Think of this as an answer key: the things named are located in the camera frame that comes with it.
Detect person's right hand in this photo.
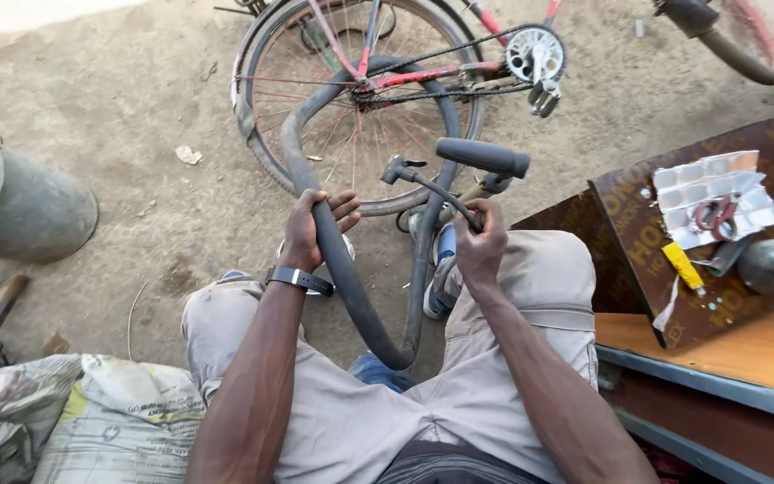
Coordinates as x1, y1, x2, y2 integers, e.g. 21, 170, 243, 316
453, 198, 509, 290

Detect person's left hand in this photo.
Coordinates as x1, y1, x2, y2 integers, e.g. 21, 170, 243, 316
278, 188, 364, 274

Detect black pump hose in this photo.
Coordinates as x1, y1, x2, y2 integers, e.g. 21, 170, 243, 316
379, 155, 486, 233

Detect black rubber tube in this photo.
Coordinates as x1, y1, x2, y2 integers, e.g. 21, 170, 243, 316
279, 55, 464, 371

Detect blue grey shoe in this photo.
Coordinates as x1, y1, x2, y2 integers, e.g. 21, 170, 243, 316
422, 222, 460, 321

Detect brown printed plywood board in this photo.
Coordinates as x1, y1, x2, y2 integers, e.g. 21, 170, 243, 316
510, 103, 774, 350

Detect red bicycle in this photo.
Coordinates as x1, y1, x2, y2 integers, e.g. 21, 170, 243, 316
229, 0, 774, 218

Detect blue plastic container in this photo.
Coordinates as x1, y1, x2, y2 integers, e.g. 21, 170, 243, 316
346, 351, 419, 395

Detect yellow glue tube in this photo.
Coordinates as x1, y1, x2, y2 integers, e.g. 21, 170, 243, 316
660, 241, 708, 297

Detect white paper strip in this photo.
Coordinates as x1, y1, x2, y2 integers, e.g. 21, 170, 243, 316
651, 274, 681, 334

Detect black wrist watch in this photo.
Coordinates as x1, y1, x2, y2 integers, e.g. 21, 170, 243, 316
264, 264, 336, 298

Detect silver patch sheet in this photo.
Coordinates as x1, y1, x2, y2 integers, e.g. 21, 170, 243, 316
652, 150, 774, 251

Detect grey shorts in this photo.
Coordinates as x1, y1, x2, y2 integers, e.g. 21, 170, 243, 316
181, 230, 601, 484

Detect dark rubber piece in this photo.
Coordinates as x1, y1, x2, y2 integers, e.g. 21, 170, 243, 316
705, 234, 755, 278

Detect dark shirt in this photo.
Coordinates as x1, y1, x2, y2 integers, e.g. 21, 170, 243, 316
375, 440, 550, 484

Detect white printed sack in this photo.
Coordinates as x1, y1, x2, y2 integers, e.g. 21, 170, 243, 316
30, 354, 208, 484

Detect small wood block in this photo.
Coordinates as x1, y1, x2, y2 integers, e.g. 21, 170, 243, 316
42, 332, 71, 358

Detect grey plastic bucket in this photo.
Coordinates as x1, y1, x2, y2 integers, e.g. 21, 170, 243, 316
0, 120, 99, 265

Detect dirty grey sack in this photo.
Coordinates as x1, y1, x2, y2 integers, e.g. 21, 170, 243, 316
0, 354, 84, 484

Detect black handled air pump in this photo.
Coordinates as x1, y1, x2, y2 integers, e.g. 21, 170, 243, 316
408, 137, 532, 233

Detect red handled scissors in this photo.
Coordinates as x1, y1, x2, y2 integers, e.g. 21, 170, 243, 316
693, 195, 740, 242

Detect grey rubber hose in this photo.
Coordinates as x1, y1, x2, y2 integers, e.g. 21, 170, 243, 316
652, 0, 774, 87

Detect wooden bench with metal frame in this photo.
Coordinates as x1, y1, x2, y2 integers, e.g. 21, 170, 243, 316
592, 294, 774, 484

